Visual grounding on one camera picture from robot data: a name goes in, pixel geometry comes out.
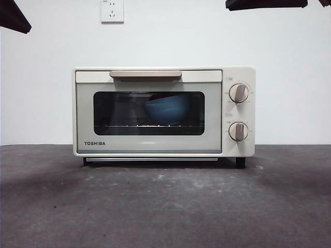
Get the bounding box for cream Toshiba toaster oven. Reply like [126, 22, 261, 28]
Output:
[72, 66, 256, 159]

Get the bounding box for cream oven dial knob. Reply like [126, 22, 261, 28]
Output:
[229, 83, 249, 104]
[229, 121, 249, 142]

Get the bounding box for blue ribbed bowl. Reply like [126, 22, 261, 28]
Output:
[143, 95, 191, 126]

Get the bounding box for white wall power socket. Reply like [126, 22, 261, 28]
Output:
[100, 0, 125, 24]

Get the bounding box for beige oven door handle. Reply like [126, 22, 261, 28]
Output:
[109, 70, 183, 83]

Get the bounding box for glass-windowed oven door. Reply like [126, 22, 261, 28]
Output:
[75, 70, 223, 155]

